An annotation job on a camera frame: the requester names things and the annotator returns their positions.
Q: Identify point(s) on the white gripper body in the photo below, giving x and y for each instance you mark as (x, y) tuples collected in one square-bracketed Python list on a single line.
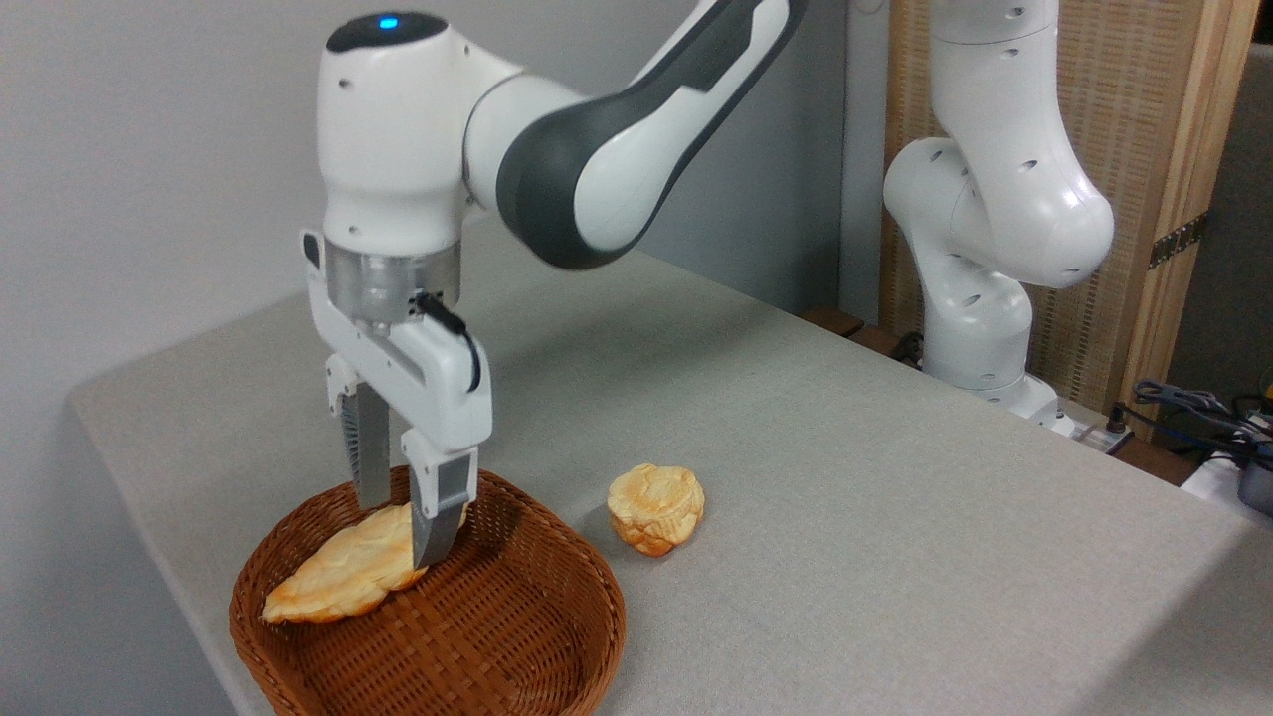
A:
[(438, 383)]

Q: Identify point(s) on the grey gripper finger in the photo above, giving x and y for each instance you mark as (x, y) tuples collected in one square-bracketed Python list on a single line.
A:
[(441, 507), (373, 447)]

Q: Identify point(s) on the long braided bread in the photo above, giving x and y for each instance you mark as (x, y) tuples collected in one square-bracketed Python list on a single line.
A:
[(328, 577)]

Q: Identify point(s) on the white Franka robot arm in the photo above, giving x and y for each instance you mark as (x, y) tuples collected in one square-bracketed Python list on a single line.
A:
[(1004, 219)]

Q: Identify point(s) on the round bread roll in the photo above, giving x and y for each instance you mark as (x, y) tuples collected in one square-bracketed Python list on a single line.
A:
[(656, 507)]

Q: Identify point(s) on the brown wicker basket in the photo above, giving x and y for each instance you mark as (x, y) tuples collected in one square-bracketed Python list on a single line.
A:
[(497, 626)]

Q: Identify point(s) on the brown wooden block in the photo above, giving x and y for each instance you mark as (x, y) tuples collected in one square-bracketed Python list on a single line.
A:
[(833, 320)]

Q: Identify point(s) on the grey tablecloth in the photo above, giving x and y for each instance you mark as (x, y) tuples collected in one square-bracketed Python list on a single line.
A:
[(845, 557)]

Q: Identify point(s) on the wooden rattan screen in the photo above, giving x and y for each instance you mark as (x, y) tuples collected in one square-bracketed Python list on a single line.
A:
[(1129, 99)]

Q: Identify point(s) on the metal screen hinge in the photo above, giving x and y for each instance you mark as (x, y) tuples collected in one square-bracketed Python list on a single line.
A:
[(1179, 241)]

